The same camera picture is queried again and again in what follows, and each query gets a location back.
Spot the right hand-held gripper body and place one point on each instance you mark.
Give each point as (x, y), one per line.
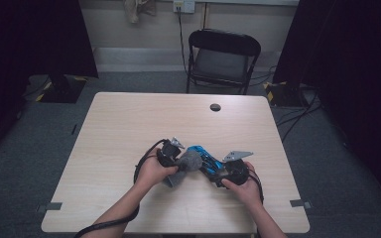
(236, 170)

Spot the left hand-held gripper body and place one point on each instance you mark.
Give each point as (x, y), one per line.
(168, 153)

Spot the grey terry cloth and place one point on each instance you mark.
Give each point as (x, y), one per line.
(187, 163)

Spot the blue toy car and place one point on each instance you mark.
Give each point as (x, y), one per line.
(208, 162)

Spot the person's right hand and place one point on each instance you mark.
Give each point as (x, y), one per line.
(248, 190)

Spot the person's left hand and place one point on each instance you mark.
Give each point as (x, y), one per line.
(152, 173)

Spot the grey tape strip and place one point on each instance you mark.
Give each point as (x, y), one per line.
(51, 206)
(300, 203)

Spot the black stand base yellow tape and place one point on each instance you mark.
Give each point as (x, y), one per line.
(63, 91)
(284, 95)

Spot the black folding chair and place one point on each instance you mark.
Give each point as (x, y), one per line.
(223, 62)

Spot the beige hanging cloth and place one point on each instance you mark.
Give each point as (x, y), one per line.
(137, 8)

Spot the black curtain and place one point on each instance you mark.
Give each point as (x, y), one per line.
(20, 49)
(354, 59)

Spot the white wall socket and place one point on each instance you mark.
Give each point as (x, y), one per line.
(184, 6)

